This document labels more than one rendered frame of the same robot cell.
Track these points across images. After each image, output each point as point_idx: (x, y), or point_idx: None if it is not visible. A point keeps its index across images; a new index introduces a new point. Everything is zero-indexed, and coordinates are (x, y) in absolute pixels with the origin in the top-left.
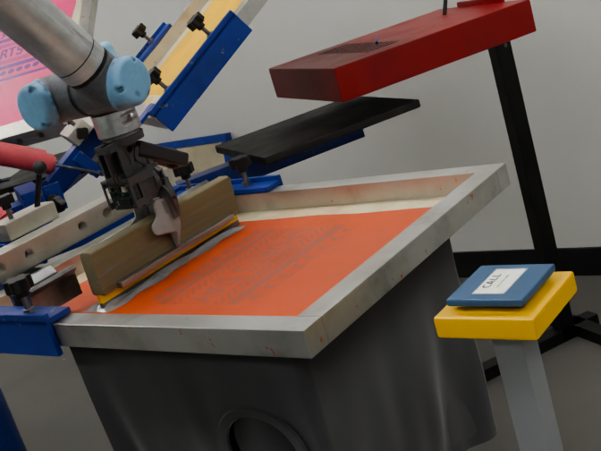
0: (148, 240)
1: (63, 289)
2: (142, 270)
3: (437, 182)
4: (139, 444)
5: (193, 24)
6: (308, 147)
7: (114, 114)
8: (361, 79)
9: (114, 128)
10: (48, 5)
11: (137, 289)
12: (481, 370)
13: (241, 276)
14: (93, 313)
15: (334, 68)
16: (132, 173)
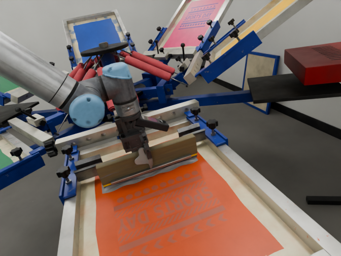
0: (134, 164)
1: (94, 171)
2: (125, 178)
3: (295, 225)
4: None
5: (231, 35)
6: (277, 100)
7: (119, 105)
8: (319, 76)
9: (119, 112)
10: (18, 61)
11: (122, 184)
12: None
13: (149, 219)
14: (74, 207)
15: (305, 67)
16: (129, 133)
